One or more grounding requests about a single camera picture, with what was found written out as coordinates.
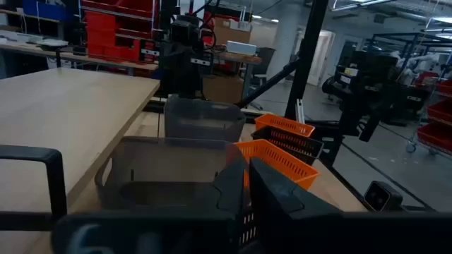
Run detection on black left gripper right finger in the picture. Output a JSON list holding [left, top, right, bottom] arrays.
[[248, 156, 342, 214]]

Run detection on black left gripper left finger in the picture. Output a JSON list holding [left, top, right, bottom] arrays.
[[169, 157, 245, 214]]

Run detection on orange perforated plastic basket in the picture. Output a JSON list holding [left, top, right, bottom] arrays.
[[233, 138, 321, 191], [254, 112, 316, 138]]

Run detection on black perforated plastic basket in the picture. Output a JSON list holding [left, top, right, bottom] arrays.
[[250, 125, 325, 167], [239, 207, 259, 248]]

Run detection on translucent grey plastic bin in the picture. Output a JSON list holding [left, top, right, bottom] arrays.
[[163, 94, 247, 143], [94, 135, 248, 214]]

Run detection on silver aluminium extrusion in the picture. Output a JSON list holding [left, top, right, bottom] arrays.
[[295, 98, 306, 124]]

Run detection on brown cardboard box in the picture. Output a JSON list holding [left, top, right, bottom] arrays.
[[201, 74, 245, 105], [211, 16, 252, 46]]

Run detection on black chair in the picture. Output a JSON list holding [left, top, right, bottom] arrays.
[[249, 47, 277, 87]]

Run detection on white rectangular box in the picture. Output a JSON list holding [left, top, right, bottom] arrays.
[[225, 40, 258, 56]]

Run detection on white door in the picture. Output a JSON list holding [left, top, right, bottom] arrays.
[[306, 30, 336, 87]]

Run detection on red bin trolley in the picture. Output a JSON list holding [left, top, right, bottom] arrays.
[[405, 70, 452, 156]]

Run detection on long wooden workbench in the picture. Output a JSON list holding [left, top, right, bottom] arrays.
[[0, 37, 160, 77]]

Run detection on red storage bin rack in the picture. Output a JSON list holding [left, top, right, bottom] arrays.
[[80, 0, 160, 64]]

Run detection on blue storage bins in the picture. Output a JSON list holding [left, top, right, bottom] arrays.
[[21, 0, 73, 22]]

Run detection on small black camera box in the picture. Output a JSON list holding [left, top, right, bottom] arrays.
[[362, 180, 404, 212]]

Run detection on black aluminium rig frame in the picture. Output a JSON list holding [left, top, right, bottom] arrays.
[[148, 0, 439, 214]]

